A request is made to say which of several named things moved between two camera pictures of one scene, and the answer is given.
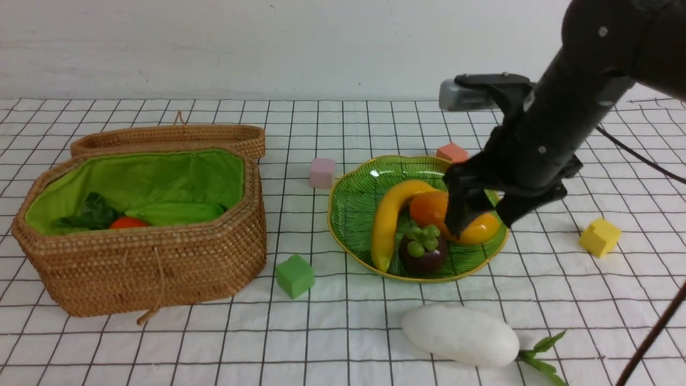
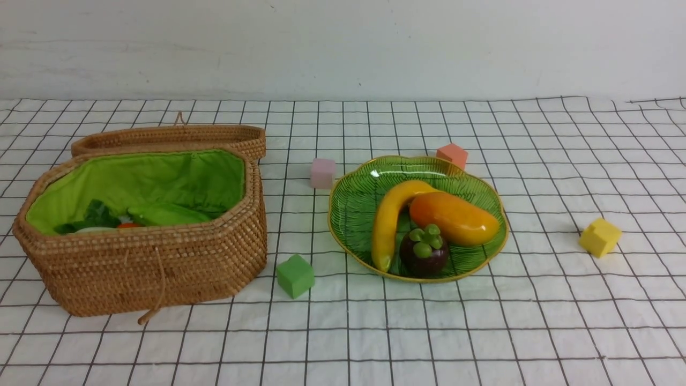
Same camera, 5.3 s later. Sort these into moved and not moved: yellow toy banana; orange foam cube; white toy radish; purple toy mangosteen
Moved: white toy radish
Not moved: purple toy mangosteen; yellow toy banana; orange foam cube
